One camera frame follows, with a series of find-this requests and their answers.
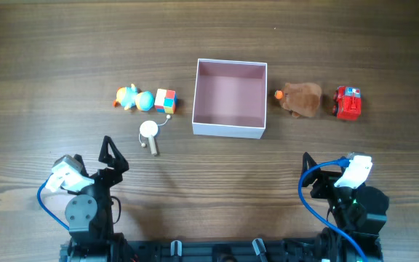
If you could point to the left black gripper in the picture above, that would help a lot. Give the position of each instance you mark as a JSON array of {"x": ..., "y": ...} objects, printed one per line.
[{"x": 118, "y": 164}]

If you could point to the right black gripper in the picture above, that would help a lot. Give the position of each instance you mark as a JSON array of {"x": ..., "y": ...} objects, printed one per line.
[{"x": 326, "y": 180}]

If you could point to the wooden pig rattle drum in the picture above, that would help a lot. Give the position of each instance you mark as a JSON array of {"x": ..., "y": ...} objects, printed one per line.
[{"x": 147, "y": 134}]

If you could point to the orange blue duck toy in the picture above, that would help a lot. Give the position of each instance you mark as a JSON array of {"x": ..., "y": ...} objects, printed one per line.
[{"x": 130, "y": 97}]

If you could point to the brown plush toy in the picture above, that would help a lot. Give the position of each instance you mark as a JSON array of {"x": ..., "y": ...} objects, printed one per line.
[{"x": 301, "y": 99}]

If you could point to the red toy fire truck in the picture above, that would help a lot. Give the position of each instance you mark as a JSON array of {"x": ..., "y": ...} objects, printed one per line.
[{"x": 348, "y": 103}]

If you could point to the colourful 2x2 puzzle cube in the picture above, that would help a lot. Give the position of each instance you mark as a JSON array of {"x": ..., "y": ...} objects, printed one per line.
[{"x": 165, "y": 101}]

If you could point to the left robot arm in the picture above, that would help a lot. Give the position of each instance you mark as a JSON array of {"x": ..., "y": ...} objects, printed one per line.
[{"x": 90, "y": 217}]

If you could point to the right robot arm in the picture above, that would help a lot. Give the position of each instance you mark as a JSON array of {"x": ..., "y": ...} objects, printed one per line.
[{"x": 359, "y": 210}]

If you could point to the white box pink interior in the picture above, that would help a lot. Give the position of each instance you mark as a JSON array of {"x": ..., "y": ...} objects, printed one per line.
[{"x": 230, "y": 98}]

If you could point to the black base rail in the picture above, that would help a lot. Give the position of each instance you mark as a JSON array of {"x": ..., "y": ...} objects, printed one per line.
[{"x": 255, "y": 250}]

